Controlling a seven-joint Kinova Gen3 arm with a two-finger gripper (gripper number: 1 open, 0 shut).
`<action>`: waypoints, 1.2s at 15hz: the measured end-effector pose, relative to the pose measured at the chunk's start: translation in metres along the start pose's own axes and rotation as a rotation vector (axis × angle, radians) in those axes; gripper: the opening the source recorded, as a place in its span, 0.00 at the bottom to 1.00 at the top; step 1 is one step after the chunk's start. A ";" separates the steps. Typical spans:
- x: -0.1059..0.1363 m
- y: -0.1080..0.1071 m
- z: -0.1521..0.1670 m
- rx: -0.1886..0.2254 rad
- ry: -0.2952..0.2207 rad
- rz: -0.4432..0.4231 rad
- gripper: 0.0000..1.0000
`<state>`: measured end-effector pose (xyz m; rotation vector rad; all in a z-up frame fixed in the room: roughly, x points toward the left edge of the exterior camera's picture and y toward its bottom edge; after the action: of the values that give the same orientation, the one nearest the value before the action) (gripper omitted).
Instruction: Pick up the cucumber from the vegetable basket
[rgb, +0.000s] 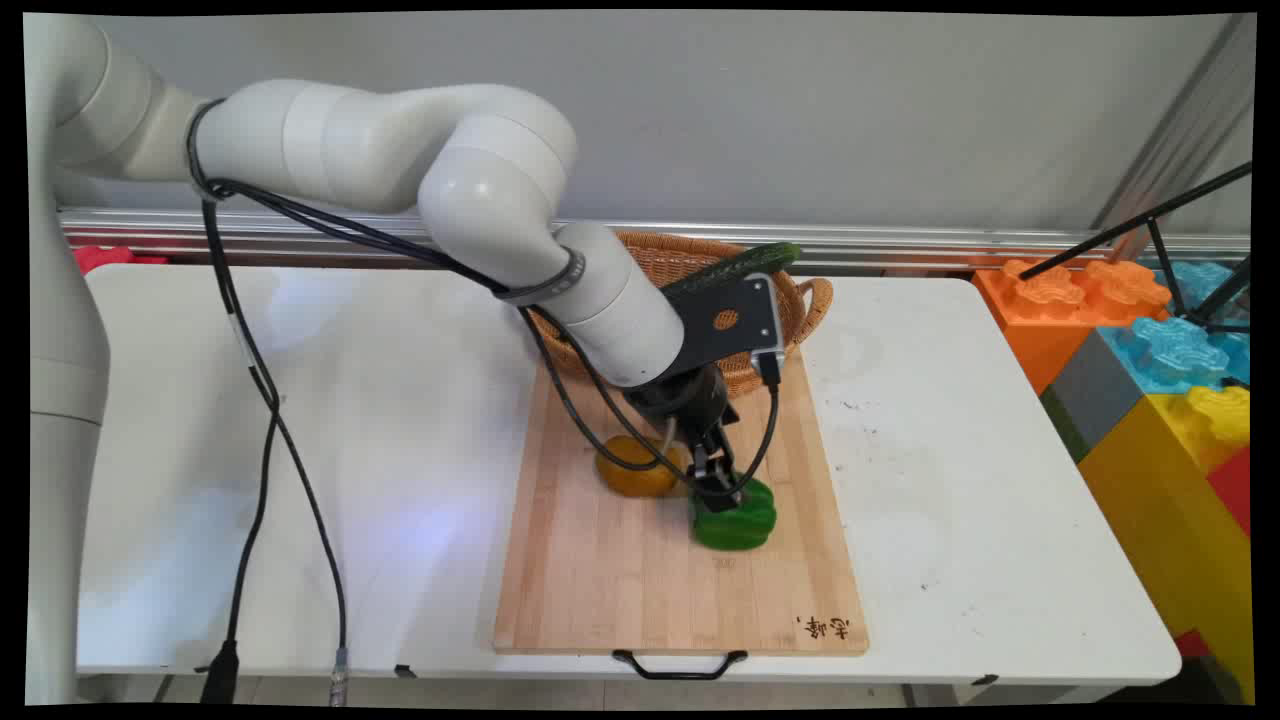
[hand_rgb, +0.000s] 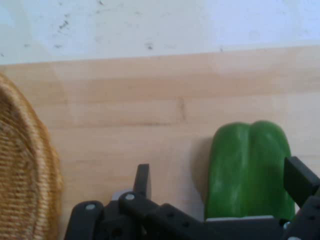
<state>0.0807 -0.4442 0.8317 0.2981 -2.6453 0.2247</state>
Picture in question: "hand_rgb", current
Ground bamboo cutting board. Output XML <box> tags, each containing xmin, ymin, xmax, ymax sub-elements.
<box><xmin>0</xmin><ymin>46</ymin><xmax>320</xmax><ymax>240</ymax></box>

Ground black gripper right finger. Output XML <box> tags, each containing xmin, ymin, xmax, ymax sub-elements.
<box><xmin>282</xmin><ymin>156</ymin><xmax>320</xmax><ymax>240</ymax></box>

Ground woven wicker basket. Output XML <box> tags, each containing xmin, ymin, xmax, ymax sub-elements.
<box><xmin>0</xmin><ymin>72</ymin><xmax>63</xmax><ymax>240</ymax></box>

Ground green bell pepper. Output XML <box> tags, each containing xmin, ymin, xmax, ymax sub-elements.
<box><xmin>204</xmin><ymin>120</ymin><xmax>296</xmax><ymax>222</ymax></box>

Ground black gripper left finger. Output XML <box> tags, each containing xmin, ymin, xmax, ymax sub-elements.
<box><xmin>64</xmin><ymin>163</ymin><xmax>209</xmax><ymax>240</ymax></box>

